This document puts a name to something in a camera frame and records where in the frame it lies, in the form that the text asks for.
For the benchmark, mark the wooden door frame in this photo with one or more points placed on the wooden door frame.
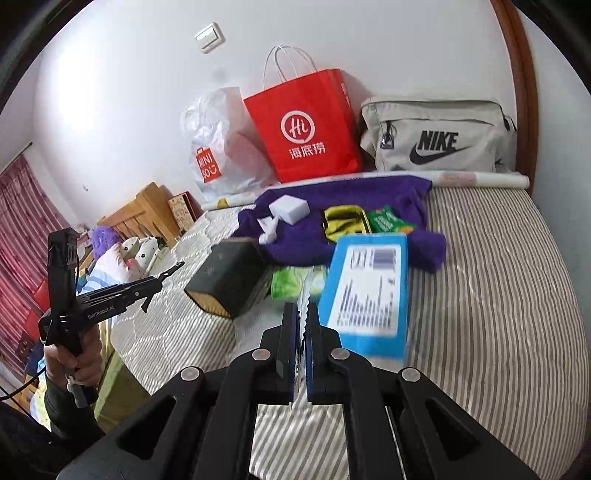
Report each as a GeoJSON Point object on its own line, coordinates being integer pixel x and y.
{"type": "Point", "coordinates": [521, 92]}

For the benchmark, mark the white plastic bag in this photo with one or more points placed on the white plastic bag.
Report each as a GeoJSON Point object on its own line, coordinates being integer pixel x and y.
{"type": "Point", "coordinates": [221, 120]}

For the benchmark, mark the red paper bag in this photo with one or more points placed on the red paper bag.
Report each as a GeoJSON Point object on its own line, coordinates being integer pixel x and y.
{"type": "Point", "coordinates": [309, 110]}

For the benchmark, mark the blue tissue pack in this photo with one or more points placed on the blue tissue pack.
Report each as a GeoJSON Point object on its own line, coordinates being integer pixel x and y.
{"type": "Point", "coordinates": [364, 295]}

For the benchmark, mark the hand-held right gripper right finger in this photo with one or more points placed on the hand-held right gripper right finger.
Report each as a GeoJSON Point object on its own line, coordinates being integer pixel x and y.
{"type": "Point", "coordinates": [314, 369]}

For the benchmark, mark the white light switch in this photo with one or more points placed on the white light switch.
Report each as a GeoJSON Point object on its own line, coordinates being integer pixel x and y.
{"type": "Point", "coordinates": [209, 37]}

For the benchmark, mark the person's left hand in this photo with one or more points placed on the person's left hand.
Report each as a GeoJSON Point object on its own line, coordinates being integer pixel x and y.
{"type": "Point", "coordinates": [90, 350]}

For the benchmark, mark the wooden headboard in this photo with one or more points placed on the wooden headboard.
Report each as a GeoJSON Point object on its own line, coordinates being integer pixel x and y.
{"type": "Point", "coordinates": [147, 207]}

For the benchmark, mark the purple towel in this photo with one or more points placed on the purple towel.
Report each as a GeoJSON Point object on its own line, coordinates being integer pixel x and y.
{"type": "Point", "coordinates": [300, 240]}

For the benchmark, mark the rolled paper poster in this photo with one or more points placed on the rolled paper poster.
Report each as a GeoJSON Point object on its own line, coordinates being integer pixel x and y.
{"type": "Point", "coordinates": [485, 180]}

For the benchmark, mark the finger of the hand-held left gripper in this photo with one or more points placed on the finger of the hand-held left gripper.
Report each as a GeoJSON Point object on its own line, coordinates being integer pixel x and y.
{"type": "Point", "coordinates": [134, 288]}
{"type": "Point", "coordinates": [145, 302]}

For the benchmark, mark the brown patterned box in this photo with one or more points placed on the brown patterned box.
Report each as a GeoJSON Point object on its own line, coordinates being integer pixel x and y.
{"type": "Point", "coordinates": [184, 212]}

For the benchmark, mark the striped quilted mattress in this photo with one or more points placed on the striped quilted mattress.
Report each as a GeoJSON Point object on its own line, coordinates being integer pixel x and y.
{"type": "Point", "coordinates": [485, 300]}

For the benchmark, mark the yellow and black pouch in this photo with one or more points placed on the yellow and black pouch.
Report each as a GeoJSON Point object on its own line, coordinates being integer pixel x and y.
{"type": "Point", "coordinates": [346, 226]}

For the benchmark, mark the green printed packet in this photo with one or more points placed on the green printed packet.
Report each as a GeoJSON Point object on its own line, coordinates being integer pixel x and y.
{"type": "Point", "coordinates": [388, 221]}

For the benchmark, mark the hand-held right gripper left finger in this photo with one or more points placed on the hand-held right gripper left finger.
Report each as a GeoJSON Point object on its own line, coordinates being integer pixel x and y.
{"type": "Point", "coordinates": [288, 350]}

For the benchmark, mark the dark box with gold end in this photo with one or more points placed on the dark box with gold end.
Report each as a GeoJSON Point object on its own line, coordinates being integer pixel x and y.
{"type": "Point", "coordinates": [231, 272]}

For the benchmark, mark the person's left forearm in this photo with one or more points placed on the person's left forearm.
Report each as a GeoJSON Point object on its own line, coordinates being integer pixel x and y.
{"type": "Point", "coordinates": [51, 415]}

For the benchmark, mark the red curtain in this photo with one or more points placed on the red curtain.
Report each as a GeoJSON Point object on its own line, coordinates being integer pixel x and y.
{"type": "Point", "coordinates": [23, 221]}

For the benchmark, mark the grey waist bag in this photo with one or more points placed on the grey waist bag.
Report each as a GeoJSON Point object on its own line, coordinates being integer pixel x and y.
{"type": "Point", "coordinates": [461, 122]}

